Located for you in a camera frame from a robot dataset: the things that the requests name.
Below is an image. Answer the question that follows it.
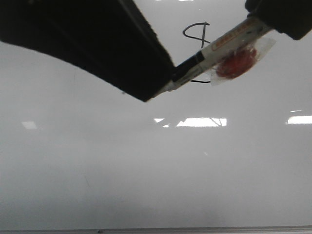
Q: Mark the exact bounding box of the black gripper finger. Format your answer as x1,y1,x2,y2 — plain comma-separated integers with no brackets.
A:
0,0,175,101
244,0,312,40

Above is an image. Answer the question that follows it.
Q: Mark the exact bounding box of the white black whiteboard marker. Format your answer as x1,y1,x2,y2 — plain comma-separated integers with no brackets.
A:
153,17,272,97

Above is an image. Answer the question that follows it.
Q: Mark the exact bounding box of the white glossy whiteboard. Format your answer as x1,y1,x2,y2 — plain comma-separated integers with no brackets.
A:
0,0,312,234

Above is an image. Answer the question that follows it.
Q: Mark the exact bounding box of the red disc in clear tape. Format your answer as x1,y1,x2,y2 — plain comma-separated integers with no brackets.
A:
207,37,276,85

